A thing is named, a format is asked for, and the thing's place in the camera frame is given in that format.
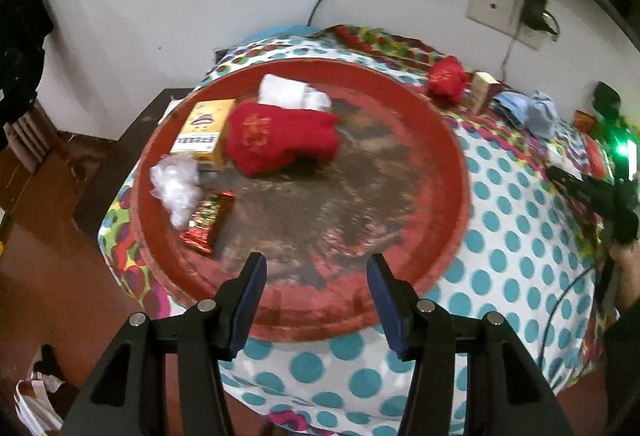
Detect light blue sock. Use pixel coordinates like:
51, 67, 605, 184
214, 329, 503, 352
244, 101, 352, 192
525, 91, 559, 140
492, 91, 530, 129

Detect dark red small box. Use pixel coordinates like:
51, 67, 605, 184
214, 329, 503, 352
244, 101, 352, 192
468, 72, 502, 114

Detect person right hand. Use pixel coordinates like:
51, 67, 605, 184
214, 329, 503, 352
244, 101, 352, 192
608, 241, 640, 313

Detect red gold foil packet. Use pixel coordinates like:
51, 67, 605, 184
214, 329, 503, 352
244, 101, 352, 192
179, 190, 235, 256

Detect orange red snack packet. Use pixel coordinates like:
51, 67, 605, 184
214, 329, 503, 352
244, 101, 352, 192
573, 110, 597, 133

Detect crumpled clear plastic bag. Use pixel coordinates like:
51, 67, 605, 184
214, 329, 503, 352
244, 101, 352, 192
150, 154, 203, 231

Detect round red tray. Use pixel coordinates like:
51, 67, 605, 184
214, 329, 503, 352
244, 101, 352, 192
130, 58, 471, 343

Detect red sock with gold print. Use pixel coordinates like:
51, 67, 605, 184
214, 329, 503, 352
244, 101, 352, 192
226, 102, 340, 177

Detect yellow cigarette box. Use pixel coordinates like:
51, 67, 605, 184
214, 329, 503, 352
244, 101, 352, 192
169, 99, 235, 170

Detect black power adapter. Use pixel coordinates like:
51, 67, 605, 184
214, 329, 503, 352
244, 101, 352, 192
520, 0, 560, 38

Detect white rolled sock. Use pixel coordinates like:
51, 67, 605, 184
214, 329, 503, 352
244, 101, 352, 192
257, 74, 332, 112

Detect white shopping bag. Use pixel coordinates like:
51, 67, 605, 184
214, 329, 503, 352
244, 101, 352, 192
14, 372, 64, 436

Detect hanging dark clothes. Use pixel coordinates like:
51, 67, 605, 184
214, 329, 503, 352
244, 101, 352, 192
1, 0, 54, 127

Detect white wall socket plate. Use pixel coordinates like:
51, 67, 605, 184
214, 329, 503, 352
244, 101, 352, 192
465, 0, 551, 51

